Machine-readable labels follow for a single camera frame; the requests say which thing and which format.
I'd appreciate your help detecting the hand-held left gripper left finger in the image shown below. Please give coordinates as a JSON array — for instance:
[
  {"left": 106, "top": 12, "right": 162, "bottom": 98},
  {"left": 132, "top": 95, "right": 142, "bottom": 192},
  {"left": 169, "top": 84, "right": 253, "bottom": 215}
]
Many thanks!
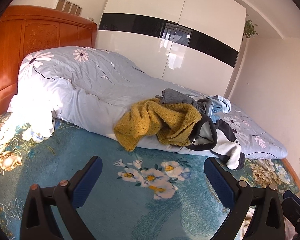
[{"left": 19, "top": 156, "right": 103, "bottom": 240}]

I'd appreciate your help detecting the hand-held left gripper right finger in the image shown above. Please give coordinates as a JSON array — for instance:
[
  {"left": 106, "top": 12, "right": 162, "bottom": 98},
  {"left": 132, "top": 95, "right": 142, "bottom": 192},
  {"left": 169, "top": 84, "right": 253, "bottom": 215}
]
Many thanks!
[{"left": 204, "top": 157, "right": 287, "bottom": 240}]

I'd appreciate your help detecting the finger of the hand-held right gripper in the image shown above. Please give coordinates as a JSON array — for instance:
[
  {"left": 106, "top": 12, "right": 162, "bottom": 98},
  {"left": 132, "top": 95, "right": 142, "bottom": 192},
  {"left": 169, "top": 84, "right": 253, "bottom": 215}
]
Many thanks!
[{"left": 282, "top": 190, "right": 300, "bottom": 233}]

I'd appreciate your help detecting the yellow knit sweater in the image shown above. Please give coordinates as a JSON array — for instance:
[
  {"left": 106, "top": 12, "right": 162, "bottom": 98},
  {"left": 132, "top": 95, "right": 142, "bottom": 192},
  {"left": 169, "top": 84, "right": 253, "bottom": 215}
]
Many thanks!
[{"left": 113, "top": 97, "right": 203, "bottom": 152}]

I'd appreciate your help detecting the teal floral bedsheet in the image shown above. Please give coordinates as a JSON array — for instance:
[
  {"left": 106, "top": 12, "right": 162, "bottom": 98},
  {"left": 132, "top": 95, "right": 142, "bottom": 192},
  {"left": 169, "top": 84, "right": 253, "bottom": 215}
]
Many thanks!
[{"left": 0, "top": 111, "right": 300, "bottom": 240}]

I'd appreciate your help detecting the dark navy and white hoodie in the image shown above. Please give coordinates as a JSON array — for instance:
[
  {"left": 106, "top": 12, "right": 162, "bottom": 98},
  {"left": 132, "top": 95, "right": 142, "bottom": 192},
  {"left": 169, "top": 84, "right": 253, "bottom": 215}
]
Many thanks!
[{"left": 187, "top": 97, "right": 246, "bottom": 170}]

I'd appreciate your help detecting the light blue garment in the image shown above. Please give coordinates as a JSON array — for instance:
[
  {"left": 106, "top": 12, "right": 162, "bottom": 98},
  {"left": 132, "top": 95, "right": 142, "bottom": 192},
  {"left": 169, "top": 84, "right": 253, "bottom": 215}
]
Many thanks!
[{"left": 206, "top": 95, "right": 232, "bottom": 123}]

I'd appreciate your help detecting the grey garment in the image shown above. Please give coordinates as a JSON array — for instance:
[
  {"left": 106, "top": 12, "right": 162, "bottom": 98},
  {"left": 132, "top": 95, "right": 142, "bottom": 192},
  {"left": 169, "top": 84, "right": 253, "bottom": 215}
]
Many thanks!
[{"left": 155, "top": 88, "right": 198, "bottom": 105}]

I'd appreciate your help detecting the light blue floral duvet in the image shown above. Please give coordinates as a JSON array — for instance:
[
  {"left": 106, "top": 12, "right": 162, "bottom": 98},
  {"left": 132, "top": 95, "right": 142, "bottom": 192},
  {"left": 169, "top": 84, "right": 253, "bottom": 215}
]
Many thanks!
[{"left": 7, "top": 46, "right": 289, "bottom": 159}]

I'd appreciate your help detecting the wooden headboard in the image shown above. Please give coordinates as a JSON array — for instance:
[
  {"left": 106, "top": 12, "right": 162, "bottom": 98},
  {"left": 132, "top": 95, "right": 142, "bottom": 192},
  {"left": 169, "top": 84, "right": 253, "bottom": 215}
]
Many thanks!
[{"left": 0, "top": 5, "right": 98, "bottom": 123}]

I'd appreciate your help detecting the hanging green plant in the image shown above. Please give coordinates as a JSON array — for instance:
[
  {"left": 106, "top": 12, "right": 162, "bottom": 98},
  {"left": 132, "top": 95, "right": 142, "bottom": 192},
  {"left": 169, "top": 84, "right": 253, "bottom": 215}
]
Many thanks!
[{"left": 242, "top": 19, "right": 259, "bottom": 40}]

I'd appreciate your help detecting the wooden bed frame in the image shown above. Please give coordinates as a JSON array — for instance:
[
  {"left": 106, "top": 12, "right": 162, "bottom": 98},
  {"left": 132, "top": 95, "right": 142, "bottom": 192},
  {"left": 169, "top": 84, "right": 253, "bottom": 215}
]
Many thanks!
[{"left": 281, "top": 156, "right": 300, "bottom": 191}]

